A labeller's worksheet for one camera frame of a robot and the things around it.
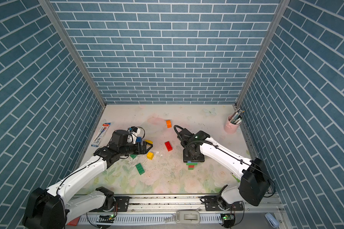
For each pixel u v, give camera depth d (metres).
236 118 0.96
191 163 0.80
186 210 0.74
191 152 0.56
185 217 0.68
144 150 0.72
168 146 0.95
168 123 1.08
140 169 0.85
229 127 0.98
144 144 0.73
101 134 1.01
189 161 0.71
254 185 0.50
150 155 0.88
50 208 0.38
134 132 0.74
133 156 0.90
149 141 0.96
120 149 0.62
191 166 0.82
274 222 0.67
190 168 0.85
